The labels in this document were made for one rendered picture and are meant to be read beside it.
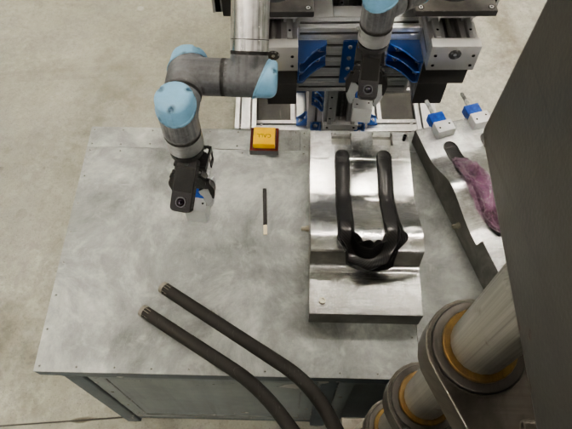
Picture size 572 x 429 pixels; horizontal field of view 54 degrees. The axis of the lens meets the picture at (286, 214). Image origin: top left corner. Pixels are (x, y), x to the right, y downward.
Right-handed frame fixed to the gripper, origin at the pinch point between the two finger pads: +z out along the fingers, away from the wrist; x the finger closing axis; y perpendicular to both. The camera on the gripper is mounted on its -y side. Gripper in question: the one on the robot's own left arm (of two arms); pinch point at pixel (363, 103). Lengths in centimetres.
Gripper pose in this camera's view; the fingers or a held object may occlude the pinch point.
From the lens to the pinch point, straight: 151.7
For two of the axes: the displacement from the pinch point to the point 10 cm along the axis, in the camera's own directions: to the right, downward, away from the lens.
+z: 0.0, 4.9, 8.7
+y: 1.1, -8.7, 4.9
